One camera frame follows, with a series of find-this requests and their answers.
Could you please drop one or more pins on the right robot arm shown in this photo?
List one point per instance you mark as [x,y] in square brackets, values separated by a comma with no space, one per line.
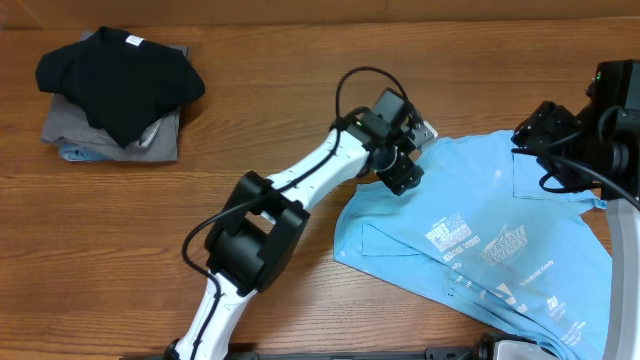
[598,148]

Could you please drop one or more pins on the black folded t-shirt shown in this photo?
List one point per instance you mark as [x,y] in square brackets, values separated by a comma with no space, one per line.
[123,82]

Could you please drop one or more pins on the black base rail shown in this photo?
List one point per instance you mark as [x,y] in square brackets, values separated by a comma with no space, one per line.
[489,346]

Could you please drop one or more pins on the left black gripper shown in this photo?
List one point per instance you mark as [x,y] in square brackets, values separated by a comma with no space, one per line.
[408,173]

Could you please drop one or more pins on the light blue printed t-shirt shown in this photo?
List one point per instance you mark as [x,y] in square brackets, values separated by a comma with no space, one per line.
[479,235]

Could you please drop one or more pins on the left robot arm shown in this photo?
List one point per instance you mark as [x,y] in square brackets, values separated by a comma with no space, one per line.
[252,239]

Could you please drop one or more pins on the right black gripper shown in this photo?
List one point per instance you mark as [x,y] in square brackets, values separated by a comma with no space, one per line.
[538,126]

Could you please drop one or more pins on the grey folded t-shirt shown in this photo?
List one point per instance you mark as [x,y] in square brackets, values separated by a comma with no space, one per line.
[66,126]

